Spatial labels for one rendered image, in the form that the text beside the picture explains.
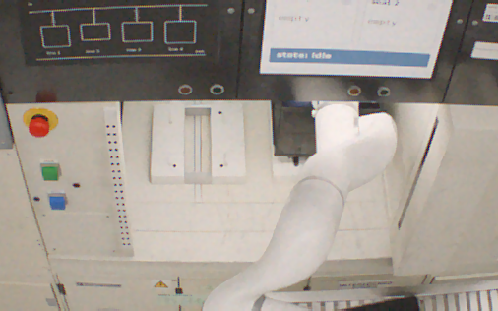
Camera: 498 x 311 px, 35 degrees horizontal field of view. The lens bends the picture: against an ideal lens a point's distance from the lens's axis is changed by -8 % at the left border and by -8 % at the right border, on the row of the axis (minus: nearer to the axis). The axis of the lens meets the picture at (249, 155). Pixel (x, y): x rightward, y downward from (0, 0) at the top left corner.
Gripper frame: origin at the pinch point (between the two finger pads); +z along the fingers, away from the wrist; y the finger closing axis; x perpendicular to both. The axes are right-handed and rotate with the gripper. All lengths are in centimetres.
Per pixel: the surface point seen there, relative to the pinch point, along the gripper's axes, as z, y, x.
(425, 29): -30, 8, 39
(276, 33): -32, -15, 36
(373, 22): -31, 0, 40
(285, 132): -10.2, -8.3, -16.4
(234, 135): -1.5, -18.6, -30.0
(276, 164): -9.2, -9.3, -29.9
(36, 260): -35, -62, -35
